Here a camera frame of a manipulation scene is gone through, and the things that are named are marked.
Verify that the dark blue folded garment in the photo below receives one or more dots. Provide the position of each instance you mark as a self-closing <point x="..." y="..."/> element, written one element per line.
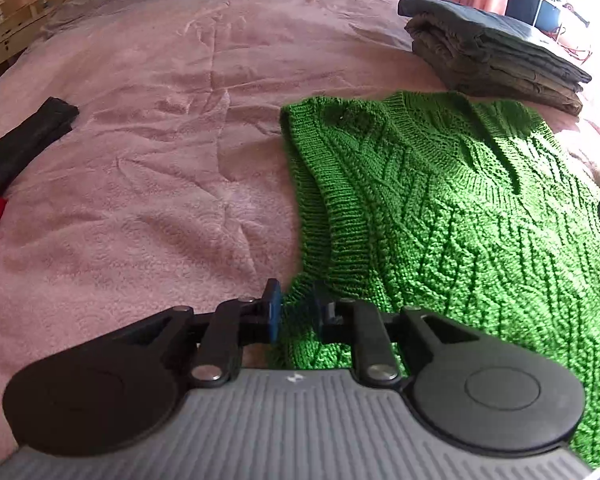
<point x="485" y="25"/>

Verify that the pink fleece blanket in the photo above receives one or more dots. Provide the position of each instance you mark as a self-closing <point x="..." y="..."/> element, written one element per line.
<point x="155" y="135"/>

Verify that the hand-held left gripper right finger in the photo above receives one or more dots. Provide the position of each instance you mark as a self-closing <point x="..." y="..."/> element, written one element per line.
<point x="321" y="310"/>

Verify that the black cloth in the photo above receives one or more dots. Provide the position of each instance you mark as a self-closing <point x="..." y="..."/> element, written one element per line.
<point x="25" y="142"/>

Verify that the cream shelf unit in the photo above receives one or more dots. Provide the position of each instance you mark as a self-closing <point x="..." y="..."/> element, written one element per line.
<point x="0" y="30"/>

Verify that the green knitted vest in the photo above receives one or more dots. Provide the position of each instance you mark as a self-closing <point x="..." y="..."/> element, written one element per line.
<point x="455" y="220"/>

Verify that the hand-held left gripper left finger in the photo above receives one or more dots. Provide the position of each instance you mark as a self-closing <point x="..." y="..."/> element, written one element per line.
<point x="274" y="312"/>

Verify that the stack of folded grey clothes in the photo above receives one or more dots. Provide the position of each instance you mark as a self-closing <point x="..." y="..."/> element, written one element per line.
<point x="480" y="72"/>

